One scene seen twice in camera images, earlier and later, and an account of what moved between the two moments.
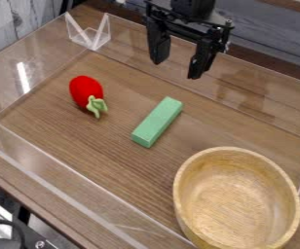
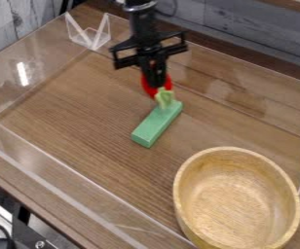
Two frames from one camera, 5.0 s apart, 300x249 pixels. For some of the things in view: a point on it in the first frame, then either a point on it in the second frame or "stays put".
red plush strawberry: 88,91 → 161,92
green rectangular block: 155,125 stays put
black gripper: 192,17 → 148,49
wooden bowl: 235,199 stays put
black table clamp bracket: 35,239 stays put
